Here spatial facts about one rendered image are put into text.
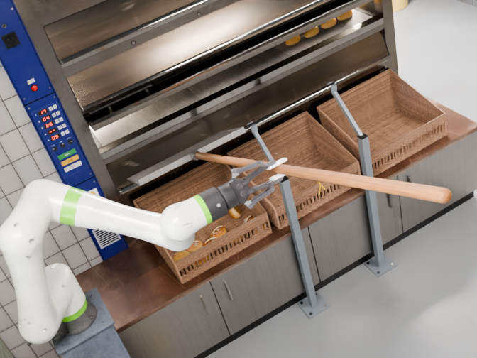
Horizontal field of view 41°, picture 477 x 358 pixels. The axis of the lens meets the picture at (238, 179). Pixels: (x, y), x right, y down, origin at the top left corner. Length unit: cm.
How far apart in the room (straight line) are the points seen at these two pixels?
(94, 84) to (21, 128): 39
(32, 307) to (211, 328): 158
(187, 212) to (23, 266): 50
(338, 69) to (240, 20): 74
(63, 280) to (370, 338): 187
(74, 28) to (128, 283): 131
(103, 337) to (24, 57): 130
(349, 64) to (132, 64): 133
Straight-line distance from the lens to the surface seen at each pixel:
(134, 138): 332
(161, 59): 321
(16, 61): 299
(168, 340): 342
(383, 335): 358
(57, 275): 227
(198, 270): 327
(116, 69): 316
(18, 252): 189
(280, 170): 190
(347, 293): 378
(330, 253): 364
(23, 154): 320
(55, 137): 316
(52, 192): 198
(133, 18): 310
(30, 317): 213
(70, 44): 305
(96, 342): 241
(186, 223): 180
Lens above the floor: 285
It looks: 37 degrees down
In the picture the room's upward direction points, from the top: 17 degrees counter-clockwise
